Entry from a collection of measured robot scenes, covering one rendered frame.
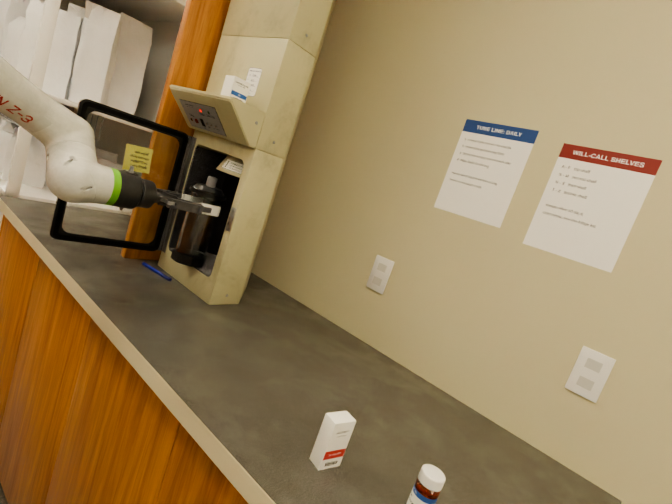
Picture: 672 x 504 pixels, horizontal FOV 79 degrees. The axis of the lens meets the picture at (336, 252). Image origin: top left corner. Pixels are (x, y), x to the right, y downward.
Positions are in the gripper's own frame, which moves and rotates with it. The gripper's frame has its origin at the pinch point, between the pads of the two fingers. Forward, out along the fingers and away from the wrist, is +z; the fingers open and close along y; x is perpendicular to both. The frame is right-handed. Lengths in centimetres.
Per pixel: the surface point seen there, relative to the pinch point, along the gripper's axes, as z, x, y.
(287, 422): -14, 26, -65
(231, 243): 3.1, 6.8, -13.7
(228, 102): -9.6, -29.3, -12.1
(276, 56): 1.4, -45.9, -10.9
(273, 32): 1, -52, -7
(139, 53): 23, -50, 125
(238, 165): 5.2, -14.7, -3.7
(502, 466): 23, 26, -96
